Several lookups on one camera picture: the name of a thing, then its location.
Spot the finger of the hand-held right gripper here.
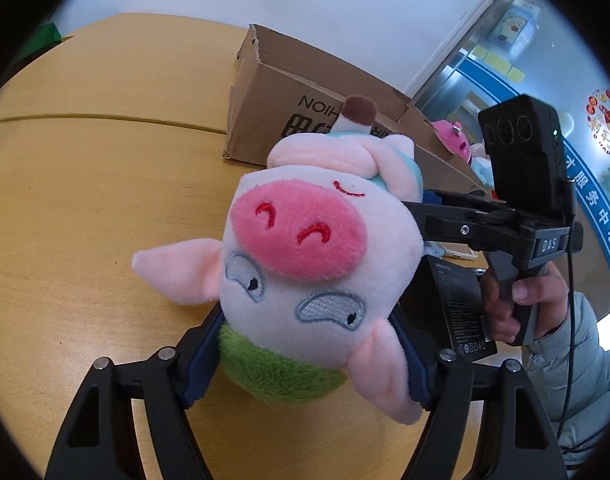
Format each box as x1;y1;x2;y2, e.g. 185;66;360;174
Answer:
424;189;511;217
402;201;525;262

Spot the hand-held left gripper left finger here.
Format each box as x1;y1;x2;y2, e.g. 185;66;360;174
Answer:
45;305;227;480

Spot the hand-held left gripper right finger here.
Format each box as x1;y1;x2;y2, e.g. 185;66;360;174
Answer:
385;305;571;480

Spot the cream phone case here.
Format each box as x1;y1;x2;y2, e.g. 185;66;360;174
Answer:
442;246;482;264

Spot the small black product box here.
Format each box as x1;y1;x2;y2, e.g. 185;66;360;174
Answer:
400;255;499;364

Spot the pink pig plush toy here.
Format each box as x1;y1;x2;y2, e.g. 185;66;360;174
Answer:
131;95;438;426

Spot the brown cardboard box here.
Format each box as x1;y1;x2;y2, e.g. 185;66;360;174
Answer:
222;23;492;198

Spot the person's right forearm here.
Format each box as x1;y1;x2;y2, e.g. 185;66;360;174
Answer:
522;292;610;467

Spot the person's right hand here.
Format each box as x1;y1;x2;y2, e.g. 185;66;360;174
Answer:
480;262;572;345

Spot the light blue plush toy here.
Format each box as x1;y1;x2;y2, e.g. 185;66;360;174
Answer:
468;154;497;192

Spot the round red window sticker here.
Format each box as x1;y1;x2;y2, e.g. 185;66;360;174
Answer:
585;87;610;139

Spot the cartoon sticker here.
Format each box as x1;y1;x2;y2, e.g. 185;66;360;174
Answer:
488;0;537;49

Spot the green table cloth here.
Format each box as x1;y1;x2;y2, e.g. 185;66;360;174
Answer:
15;22;62;61

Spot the black cable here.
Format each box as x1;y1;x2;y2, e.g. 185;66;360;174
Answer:
555;175;586;466

